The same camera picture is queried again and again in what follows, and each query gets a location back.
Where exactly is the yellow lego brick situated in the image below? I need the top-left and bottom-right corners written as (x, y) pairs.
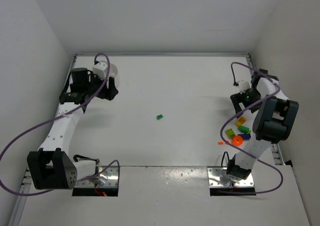
top-left (235, 116), bottom-right (247, 127)

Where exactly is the metal base plate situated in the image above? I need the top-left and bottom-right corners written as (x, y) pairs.
top-left (207, 167), bottom-right (255, 189)
top-left (74, 166), bottom-right (119, 190)

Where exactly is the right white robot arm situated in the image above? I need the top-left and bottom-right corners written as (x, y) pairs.
top-left (226, 69), bottom-right (299, 182)

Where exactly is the white divided round container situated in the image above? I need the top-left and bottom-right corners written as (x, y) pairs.
top-left (107, 63), bottom-right (120, 89)

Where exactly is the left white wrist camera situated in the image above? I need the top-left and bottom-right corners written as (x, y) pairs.
top-left (92, 61), bottom-right (108, 80)

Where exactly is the orange round lego piece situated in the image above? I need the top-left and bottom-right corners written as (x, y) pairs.
top-left (232, 135), bottom-right (244, 147)

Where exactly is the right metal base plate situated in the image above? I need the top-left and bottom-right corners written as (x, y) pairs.
top-left (207, 167), bottom-right (255, 189)

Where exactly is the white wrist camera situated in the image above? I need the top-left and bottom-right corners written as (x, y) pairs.
top-left (233, 80), bottom-right (251, 94)
top-left (92, 61), bottom-right (108, 80)

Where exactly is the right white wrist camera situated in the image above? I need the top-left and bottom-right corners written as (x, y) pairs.
top-left (233, 80), bottom-right (251, 94)

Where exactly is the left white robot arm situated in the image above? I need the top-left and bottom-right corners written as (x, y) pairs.
top-left (27, 61), bottom-right (119, 190)

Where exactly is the small green lego piece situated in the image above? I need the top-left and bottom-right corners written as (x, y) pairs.
top-left (156, 114), bottom-right (164, 120)

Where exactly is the blue lego brick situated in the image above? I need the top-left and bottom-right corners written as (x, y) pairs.
top-left (238, 133), bottom-right (251, 141)

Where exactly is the lime green lego brick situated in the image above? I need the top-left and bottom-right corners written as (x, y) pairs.
top-left (225, 128), bottom-right (236, 139)

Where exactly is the dark green lego brick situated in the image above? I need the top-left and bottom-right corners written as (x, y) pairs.
top-left (237, 125), bottom-right (251, 134)

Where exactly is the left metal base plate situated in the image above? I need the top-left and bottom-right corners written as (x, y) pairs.
top-left (74, 166), bottom-right (119, 190)

